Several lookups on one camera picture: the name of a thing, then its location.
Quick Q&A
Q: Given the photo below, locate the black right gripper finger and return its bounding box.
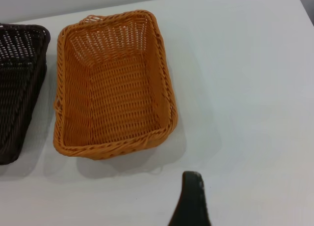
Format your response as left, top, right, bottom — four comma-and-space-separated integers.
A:
166, 171, 212, 226

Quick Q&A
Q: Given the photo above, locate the orange woven basket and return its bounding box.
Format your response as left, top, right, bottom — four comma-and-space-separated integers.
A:
53, 9, 179, 161

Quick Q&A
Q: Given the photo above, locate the black woven basket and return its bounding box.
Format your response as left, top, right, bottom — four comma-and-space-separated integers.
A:
0, 23, 51, 166

